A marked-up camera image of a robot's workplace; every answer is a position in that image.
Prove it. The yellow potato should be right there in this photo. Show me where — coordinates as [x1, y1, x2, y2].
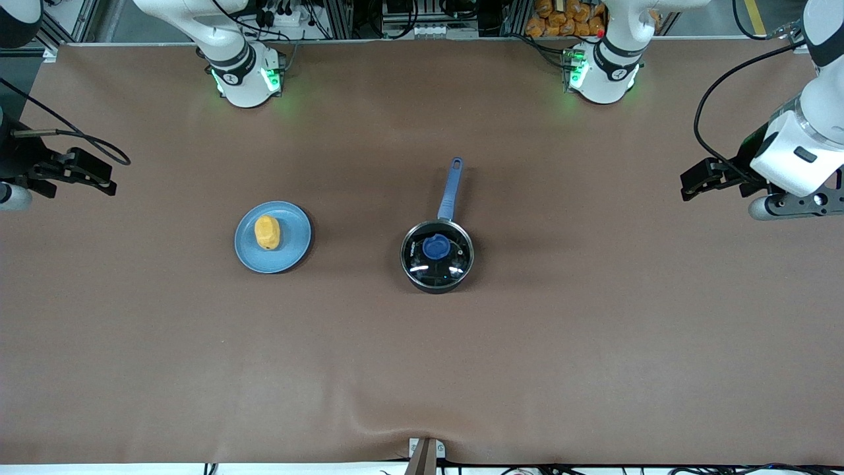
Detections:
[255, 215, 282, 251]

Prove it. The white power strip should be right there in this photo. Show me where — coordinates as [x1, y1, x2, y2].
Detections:
[260, 0, 311, 27]

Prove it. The blue round plate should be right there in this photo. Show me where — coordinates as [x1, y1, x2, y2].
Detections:
[235, 201, 313, 274]

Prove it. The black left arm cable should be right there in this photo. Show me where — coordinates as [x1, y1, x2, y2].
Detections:
[694, 41, 806, 182]

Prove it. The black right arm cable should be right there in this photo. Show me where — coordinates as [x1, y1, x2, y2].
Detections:
[0, 78, 131, 166]

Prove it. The metal bracket with brown post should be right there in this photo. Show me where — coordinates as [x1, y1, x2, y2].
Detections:
[408, 437, 446, 475]

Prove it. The glass lid with blue knob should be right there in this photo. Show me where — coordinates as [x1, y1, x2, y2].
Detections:
[402, 220, 474, 290]

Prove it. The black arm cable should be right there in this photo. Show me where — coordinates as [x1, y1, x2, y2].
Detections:
[0, 78, 131, 166]
[694, 41, 806, 182]

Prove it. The orange items bin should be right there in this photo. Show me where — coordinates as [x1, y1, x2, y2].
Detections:
[526, 0, 607, 38]

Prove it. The black pot with blue handle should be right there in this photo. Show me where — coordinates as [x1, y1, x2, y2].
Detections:
[400, 157, 475, 294]

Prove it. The brown table cover mat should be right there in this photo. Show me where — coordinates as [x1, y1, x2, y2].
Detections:
[0, 41, 844, 466]

